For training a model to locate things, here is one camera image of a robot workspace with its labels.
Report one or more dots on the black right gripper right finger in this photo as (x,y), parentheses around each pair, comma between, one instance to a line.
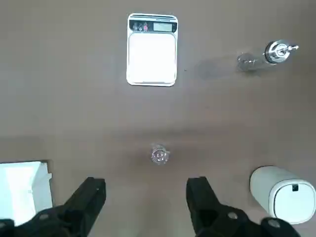
(205,205)

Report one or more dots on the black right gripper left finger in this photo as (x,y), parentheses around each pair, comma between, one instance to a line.
(81,205)

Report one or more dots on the white open box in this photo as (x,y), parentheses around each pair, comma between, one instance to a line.
(19,187)

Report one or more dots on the white lidded bin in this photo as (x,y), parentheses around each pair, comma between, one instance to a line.
(271,187)

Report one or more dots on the silver digital kitchen scale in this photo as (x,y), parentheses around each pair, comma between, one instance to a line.
(151,59)

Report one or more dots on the glass bottle with steel pump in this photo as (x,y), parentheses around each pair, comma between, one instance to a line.
(274,51)

